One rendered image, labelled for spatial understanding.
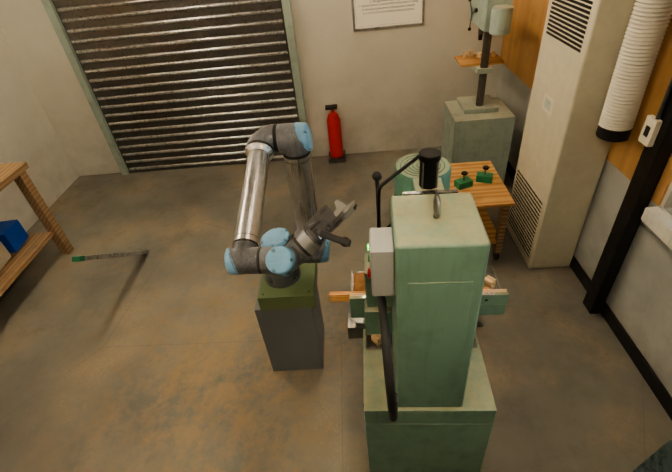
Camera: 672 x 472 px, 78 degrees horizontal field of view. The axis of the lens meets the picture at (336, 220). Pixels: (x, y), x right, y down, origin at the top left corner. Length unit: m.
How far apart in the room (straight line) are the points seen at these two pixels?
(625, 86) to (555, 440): 1.74
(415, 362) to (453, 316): 0.23
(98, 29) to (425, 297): 4.06
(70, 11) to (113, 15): 0.38
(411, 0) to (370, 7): 0.36
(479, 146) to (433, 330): 2.68
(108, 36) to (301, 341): 3.37
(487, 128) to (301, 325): 2.26
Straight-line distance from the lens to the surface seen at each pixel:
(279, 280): 2.14
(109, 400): 2.94
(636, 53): 2.45
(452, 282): 1.08
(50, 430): 3.02
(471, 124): 3.62
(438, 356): 1.31
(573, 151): 2.76
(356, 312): 1.69
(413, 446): 1.78
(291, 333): 2.35
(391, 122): 4.49
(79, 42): 4.77
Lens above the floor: 2.16
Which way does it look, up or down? 37 degrees down
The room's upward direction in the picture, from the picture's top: 6 degrees counter-clockwise
